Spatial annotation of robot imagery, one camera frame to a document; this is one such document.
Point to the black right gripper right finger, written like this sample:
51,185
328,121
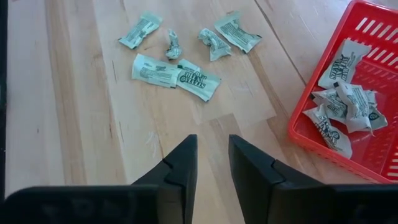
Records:
252,180

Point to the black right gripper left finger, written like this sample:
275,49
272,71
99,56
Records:
180,174

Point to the pale green printed packet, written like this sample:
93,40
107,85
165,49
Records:
377,115
141,29
237,32
199,80
329,104
329,133
356,107
214,43
343,63
173,45
155,71

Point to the red plastic mesh basket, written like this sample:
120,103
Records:
373,155

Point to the black aluminium table frame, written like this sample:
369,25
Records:
3,93

